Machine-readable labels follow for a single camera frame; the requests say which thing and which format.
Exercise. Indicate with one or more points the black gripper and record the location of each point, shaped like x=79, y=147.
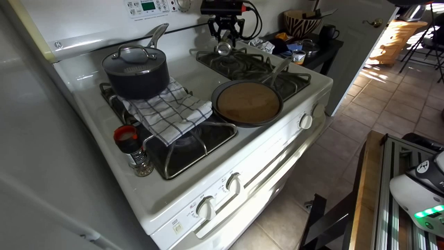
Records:
x=225, y=18

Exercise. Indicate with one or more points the blue and yellow can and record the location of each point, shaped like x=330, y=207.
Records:
x=223, y=47

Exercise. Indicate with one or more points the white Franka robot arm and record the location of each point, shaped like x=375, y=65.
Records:
x=416, y=194

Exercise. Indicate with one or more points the white checkered towel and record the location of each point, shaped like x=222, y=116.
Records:
x=171, y=112

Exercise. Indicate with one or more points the white stove knob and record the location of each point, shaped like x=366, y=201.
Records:
x=318, y=111
x=233, y=183
x=305, y=120
x=204, y=207

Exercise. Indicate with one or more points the black grate under towel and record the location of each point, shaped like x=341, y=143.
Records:
x=194, y=147

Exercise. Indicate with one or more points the white gas stove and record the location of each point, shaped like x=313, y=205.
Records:
x=184, y=194

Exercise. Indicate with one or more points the crumpled white wrapper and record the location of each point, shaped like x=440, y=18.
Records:
x=261, y=44

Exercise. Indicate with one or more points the black bare burner grate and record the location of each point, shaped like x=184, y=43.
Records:
x=244, y=66

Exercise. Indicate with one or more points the white oven dial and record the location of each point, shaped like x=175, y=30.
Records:
x=183, y=4

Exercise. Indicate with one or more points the grey frying pan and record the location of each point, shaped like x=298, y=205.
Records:
x=247, y=101

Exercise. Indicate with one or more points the zebra pattern basket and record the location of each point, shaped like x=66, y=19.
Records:
x=300, y=22

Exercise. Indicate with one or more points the small white cup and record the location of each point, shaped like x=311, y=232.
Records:
x=298, y=57

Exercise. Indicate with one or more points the dark pot with lid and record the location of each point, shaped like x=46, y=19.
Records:
x=136, y=73

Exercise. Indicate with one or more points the black mug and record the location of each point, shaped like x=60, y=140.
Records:
x=329, y=32

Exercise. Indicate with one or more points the dark side table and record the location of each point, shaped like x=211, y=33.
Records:
x=327, y=52

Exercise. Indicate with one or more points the grey door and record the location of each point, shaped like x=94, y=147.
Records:
x=351, y=50

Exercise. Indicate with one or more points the red-capped spice bottle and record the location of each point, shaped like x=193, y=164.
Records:
x=129, y=143

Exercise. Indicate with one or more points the black tripod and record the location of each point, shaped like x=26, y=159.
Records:
x=427, y=41

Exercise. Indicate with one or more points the black stand legs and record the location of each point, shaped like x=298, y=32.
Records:
x=319, y=222

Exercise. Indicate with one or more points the wooden cart board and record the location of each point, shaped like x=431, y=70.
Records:
x=368, y=194

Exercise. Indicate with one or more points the grey refrigerator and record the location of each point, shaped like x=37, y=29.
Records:
x=42, y=161

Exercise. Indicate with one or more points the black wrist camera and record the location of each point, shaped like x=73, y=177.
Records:
x=222, y=7

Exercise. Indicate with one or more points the aluminium rail frame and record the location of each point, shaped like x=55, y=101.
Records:
x=393, y=222

